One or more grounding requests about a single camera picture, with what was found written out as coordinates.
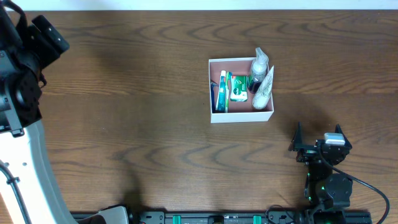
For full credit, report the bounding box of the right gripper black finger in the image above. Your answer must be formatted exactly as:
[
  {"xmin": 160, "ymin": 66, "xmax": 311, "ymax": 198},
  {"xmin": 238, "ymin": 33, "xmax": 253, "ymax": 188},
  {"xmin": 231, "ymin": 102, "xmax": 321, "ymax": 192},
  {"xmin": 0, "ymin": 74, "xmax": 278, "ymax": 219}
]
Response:
[
  {"xmin": 288, "ymin": 122, "xmax": 303, "ymax": 152},
  {"xmin": 335, "ymin": 124, "xmax": 353, "ymax": 149}
]

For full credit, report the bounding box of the white lotion tube leaf print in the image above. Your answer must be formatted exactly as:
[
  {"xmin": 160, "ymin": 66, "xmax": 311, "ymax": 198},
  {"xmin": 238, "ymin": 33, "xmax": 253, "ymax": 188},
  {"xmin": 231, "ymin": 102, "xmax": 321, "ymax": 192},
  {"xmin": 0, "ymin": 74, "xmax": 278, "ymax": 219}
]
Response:
[{"xmin": 252, "ymin": 66, "xmax": 274, "ymax": 110}]

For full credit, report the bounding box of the green soap bar package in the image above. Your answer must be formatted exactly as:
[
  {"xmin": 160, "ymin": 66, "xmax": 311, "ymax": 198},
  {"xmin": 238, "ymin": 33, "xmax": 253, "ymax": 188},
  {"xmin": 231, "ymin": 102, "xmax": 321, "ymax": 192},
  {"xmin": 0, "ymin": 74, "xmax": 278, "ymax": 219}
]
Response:
[{"xmin": 230, "ymin": 75, "xmax": 248, "ymax": 102}]

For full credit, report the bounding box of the teal toothpaste tube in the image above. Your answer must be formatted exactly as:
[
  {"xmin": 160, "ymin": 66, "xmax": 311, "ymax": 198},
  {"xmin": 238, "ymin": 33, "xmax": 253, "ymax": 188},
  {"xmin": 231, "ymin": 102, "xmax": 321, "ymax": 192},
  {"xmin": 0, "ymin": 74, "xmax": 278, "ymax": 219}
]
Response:
[{"xmin": 216, "ymin": 70, "xmax": 226, "ymax": 113}]

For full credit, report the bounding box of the clear foam soap pump bottle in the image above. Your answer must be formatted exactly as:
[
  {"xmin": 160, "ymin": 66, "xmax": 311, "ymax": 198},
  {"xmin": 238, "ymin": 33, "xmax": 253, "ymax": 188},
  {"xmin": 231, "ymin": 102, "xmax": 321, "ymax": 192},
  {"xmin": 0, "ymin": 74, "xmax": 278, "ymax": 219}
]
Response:
[{"xmin": 247, "ymin": 47, "xmax": 269, "ymax": 94}]

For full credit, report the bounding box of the green white toothbrush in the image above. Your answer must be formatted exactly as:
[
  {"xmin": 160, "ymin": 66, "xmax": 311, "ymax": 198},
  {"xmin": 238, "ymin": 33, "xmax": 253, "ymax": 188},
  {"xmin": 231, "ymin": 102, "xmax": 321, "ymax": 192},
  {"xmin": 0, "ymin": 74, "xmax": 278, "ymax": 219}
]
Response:
[{"xmin": 224, "ymin": 72, "xmax": 231, "ymax": 113}]

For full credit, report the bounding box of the blue razor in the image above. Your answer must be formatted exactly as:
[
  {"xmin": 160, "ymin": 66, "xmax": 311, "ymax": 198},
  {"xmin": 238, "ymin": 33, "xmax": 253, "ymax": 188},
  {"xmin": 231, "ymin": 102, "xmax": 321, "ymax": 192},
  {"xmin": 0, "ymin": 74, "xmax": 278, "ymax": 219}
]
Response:
[{"xmin": 210, "ymin": 80, "xmax": 218, "ymax": 113}]

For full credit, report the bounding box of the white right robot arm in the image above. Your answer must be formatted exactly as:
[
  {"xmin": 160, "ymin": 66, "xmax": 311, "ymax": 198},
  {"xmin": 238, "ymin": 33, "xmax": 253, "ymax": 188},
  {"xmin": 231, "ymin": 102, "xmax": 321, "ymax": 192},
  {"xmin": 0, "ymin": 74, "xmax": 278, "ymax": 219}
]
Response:
[{"xmin": 289, "ymin": 123, "xmax": 391, "ymax": 223}]

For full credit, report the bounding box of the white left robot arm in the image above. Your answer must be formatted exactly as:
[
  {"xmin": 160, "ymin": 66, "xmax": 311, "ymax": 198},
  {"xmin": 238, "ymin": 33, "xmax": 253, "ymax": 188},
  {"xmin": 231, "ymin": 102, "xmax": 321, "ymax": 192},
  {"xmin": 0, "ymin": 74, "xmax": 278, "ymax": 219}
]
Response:
[{"xmin": 1, "ymin": 1, "xmax": 129, "ymax": 223}]

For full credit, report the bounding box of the white box pink interior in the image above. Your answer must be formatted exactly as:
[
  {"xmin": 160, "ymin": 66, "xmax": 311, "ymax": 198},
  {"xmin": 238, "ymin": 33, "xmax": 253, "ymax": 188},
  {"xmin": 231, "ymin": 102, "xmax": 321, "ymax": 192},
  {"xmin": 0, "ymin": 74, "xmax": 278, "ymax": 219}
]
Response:
[{"xmin": 208, "ymin": 57, "xmax": 274, "ymax": 123}]

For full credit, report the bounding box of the black mounting rail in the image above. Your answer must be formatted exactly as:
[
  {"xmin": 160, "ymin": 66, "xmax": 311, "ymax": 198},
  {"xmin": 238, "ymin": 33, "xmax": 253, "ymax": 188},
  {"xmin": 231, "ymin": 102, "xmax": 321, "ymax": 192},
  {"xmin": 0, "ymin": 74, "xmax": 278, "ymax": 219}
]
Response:
[{"xmin": 71, "ymin": 210, "xmax": 373, "ymax": 224}]

